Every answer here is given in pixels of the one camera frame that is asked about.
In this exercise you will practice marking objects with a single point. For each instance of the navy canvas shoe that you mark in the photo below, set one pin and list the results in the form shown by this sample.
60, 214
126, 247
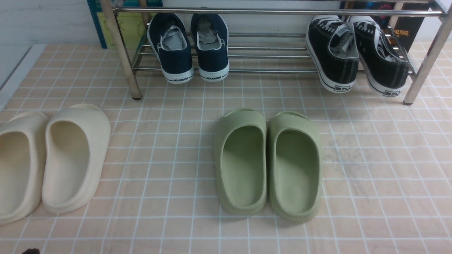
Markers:
167, 36
210, 35

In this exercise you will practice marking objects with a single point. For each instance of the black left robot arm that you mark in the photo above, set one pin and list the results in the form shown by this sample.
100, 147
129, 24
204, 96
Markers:
32, 251

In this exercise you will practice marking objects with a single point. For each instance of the green left slipper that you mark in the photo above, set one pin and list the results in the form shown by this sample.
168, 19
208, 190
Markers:
239, 148

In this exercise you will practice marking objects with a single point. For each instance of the green slipper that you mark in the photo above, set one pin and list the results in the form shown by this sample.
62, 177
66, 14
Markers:
239, 148
295, 166

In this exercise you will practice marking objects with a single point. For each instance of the green right slipper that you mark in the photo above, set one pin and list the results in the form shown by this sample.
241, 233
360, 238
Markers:
295, 166

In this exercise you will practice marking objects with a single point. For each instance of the black left sneaker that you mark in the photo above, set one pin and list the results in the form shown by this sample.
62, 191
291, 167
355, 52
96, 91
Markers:
331, 43

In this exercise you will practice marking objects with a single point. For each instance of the black sneaker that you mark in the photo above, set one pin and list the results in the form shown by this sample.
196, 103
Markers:
386, 71
331, 43

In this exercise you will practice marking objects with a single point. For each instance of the blue green poster board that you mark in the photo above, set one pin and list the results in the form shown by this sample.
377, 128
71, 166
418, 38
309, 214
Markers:
131, 26

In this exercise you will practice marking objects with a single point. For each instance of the cream right slipper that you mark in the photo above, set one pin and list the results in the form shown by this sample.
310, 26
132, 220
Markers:
77, 140

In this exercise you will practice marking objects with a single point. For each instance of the cream slipper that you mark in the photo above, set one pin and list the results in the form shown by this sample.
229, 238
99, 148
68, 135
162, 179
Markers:
22, 164
77, 140

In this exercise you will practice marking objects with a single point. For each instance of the black right sneaker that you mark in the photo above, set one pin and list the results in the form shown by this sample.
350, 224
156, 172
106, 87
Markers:
386, 71

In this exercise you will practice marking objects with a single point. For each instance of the cream left slipper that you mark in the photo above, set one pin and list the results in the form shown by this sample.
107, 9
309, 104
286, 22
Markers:
22, 164

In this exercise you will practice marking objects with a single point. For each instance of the dark book box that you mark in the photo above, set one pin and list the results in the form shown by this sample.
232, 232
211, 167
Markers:
406, 28

